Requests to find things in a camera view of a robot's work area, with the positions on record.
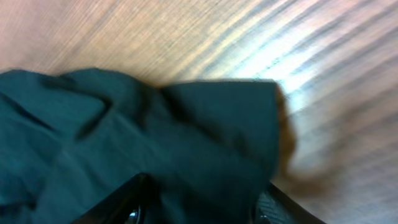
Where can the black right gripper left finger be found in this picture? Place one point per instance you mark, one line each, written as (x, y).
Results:
(127, 204)

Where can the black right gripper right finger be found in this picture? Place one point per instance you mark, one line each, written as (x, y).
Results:
(275, 207)

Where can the black shorts with white waistband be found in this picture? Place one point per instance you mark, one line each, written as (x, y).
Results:
(67, 142)

